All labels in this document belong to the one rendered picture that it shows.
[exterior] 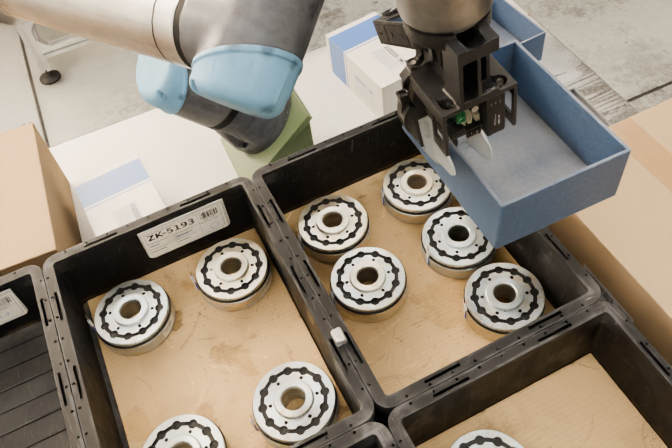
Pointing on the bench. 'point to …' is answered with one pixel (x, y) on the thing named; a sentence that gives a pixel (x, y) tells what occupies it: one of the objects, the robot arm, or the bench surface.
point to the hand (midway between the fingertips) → (447, 150)
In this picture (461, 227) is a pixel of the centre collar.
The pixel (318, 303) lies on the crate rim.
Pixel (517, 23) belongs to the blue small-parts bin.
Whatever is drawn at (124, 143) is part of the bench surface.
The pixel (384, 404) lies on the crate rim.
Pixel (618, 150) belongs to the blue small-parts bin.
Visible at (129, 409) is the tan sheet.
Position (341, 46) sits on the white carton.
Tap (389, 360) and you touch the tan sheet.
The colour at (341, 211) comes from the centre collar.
